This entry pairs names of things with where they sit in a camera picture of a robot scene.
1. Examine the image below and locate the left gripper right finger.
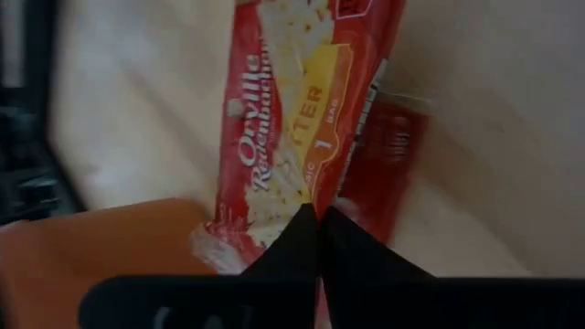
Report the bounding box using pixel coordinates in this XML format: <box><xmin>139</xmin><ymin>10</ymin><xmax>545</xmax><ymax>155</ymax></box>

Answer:
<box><xmin>321</xmin><ymin>206</ymin><xmax>585</xmax><ymax>329</ymax></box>

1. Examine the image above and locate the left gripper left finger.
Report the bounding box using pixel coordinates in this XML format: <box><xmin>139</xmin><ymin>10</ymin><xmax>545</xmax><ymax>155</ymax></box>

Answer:
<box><xmin>78</xmin><ymin>202</ymin><xmax>320</xmax><ymax>329</ymax></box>

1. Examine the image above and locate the red popcorn bag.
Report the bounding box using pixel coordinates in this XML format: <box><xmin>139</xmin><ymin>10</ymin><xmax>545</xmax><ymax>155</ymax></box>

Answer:
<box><xmin>189</xmin><ymin>0</ymin><xmax>408</xmax><ymax>276</ymax></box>

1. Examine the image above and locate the orange plastic basket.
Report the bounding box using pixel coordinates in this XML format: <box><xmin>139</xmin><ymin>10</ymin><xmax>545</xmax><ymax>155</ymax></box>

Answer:
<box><xmin>0</xmin><ymin>196</ymin><xmax>217</xmax><ymax>329</ymax></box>

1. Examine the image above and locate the black aluminium table frame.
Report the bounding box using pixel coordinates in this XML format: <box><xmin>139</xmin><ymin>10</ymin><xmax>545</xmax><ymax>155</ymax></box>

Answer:
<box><xmin>0</xmin><ymin>0</ymin><xmax>89</xmax><ymax>226</ymax></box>

